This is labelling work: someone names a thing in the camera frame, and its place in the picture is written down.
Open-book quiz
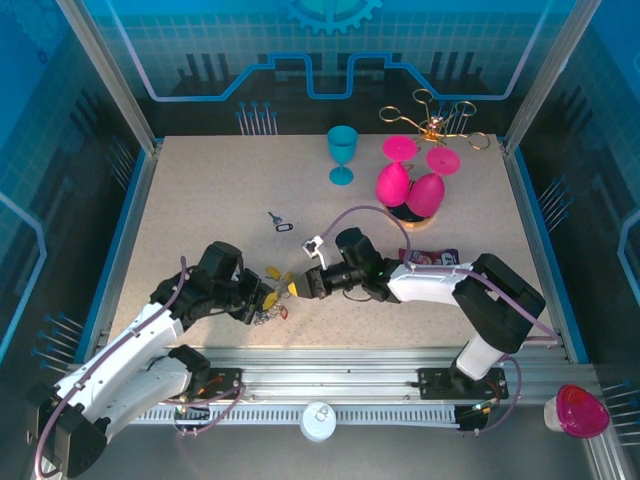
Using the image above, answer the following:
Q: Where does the black cable port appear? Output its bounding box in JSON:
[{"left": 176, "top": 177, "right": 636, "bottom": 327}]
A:
[
  {"left": 173, "top": 407, "right": 212, "bottom": 435},
  {"left": 457, "top": 405, "right": 489, "bottom": 436}
]

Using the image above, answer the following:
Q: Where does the gold wire glass rack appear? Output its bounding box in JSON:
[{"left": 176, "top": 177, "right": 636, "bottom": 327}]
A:
[{"left": 378, "top": 88, "right": 489, "bottom": 232}]

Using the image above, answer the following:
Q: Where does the pink plastic goblet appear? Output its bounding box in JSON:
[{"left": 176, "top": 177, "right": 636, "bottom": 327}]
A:
[
  {"left": 407, "top": 146, "right": 462, "bottom": 218},
  {"left": 375, "top": 135, "right": 418, "bottom": 207}
]

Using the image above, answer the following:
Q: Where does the white cup with pink lid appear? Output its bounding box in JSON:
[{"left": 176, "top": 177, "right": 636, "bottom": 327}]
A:
[{"left": 543, "top": 383, "right": 611, "bottom": 440}]

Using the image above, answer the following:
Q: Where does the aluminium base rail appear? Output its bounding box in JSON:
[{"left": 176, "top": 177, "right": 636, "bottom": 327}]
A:
[{"left": 67, "top": 346, "right": 599, "bottom": 407}]

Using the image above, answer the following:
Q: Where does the white tin can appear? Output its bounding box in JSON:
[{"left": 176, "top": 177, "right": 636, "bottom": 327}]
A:
[{"left": 298, "top": 401, "right": 337, "bottom": 443}]

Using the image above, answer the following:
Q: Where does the aluminium frame post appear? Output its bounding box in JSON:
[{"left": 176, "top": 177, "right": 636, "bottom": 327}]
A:
[
  {"left": 502, "top": 0, "right": 604, "bottom": 154},
  {"left": 53, "top": 0, "right": 165, "bottom": 154}
]

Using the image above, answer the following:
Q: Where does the small key with black tag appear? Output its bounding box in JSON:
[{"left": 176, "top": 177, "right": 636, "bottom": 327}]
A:
[{"left": 267, "top": 210, "right": 295, "bottom": 234}]

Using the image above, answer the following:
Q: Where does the white slotted cable duct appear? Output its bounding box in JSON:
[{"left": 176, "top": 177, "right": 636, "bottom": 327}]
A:
[{"left": 124, "top": 403, "right": 461, "bottom": 426}]

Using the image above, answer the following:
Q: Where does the aluminium side rail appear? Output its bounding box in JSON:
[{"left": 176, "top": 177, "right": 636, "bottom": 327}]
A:
[
  {"left": 97, "top": 142, "right": 164, "bottom": 351},
  {"left": 502, "top": 142, "right": 571, "bottom": 351}
]

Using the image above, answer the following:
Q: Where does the teal plastic goblet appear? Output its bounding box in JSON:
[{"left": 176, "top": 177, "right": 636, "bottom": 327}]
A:
[{"left": 327, "top": 125, "right": 359, "bottom": 186}]

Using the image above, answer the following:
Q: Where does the purple snack packet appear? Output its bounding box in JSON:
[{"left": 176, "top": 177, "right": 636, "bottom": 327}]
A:
[{"left": 398, "top": 247, "right": 461, "bottom": 269}]

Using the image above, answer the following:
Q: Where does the silver keyring with keys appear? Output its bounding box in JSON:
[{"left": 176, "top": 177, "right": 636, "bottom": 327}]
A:
[{"left": 249, "top": 267, "right": 297, "bottom": 327}]

